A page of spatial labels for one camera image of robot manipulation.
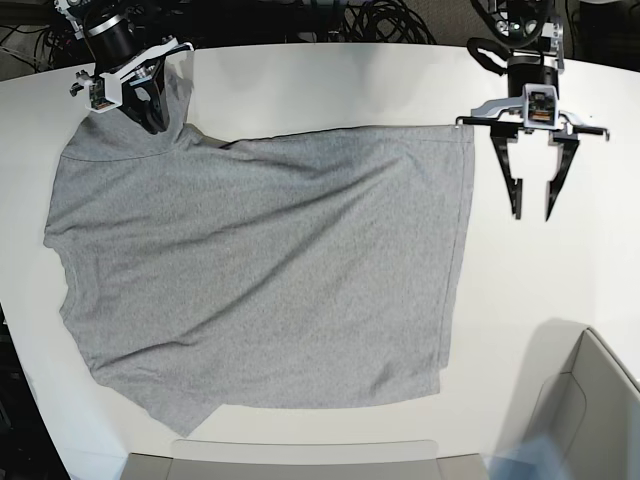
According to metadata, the gripper body white-black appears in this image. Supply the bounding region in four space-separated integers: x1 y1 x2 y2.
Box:
454 84 610 145
69 41 195 114

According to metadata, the grey T-shirt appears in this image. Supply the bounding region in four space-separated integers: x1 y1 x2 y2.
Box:
44 77 474 436

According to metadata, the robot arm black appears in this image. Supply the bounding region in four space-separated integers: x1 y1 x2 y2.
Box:
456 1 610 219
54 1 194 135

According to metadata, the grey box right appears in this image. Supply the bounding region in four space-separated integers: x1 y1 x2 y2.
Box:
527 329 639 479

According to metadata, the blue blurred object corner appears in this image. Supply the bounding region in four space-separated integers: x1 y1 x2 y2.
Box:
485 434 574 480

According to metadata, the grey tray bottom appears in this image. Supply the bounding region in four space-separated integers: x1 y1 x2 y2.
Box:
121 440 489 479

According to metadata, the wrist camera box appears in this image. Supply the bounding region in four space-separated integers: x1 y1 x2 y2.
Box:
522 84 559 130
85 74 122 113

